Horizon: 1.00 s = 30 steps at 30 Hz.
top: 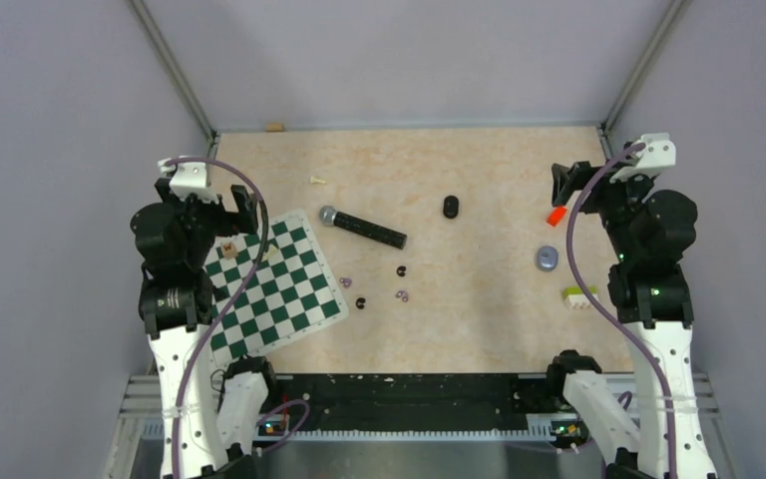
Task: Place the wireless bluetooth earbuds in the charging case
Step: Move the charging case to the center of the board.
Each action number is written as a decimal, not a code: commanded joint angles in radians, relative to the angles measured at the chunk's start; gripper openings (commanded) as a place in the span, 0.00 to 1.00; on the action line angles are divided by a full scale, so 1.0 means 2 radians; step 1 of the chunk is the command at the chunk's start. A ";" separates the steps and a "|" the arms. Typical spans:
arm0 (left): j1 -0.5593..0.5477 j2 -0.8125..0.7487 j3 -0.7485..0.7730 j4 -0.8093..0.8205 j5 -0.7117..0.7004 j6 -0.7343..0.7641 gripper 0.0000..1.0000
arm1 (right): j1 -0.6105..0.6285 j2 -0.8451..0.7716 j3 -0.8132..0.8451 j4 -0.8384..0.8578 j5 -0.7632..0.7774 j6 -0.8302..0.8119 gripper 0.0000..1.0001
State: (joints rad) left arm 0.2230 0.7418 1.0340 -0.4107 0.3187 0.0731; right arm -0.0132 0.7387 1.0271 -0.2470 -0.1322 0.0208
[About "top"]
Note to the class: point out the wooden letter cube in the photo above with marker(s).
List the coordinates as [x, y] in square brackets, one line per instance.
[229, 250]

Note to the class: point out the red block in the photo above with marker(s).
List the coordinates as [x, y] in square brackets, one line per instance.
[556, 216]

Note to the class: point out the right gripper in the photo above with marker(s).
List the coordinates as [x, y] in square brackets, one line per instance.
[603, 184]

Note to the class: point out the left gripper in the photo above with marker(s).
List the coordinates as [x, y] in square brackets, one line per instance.
[244, 218]

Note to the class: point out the black glitter microphone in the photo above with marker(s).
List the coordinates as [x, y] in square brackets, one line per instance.
[331, 217]

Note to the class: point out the lavender earbud charging case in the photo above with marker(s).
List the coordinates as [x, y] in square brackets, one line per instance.
[547, 258]

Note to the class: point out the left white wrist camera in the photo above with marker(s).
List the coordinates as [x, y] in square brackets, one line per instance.
[191, 178]

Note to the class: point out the black earbud case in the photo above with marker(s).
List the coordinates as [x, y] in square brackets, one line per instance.
[450, 207]

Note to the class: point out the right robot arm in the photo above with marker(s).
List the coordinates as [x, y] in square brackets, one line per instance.
[649, 231]

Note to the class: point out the green white chessboard mat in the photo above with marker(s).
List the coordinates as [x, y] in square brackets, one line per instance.
[292, 295]

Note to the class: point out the cork stopper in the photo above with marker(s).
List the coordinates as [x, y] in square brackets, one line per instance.
[274, 128]

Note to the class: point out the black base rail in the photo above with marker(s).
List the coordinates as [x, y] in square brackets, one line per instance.
[515, 407]

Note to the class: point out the green white toy brick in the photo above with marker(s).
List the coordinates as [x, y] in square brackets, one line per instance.
[574, 298]

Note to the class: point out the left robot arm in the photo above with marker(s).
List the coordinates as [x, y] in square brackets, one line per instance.
[208, 430]

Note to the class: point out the cream chess knight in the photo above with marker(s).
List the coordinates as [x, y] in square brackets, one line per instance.
[272, 250]

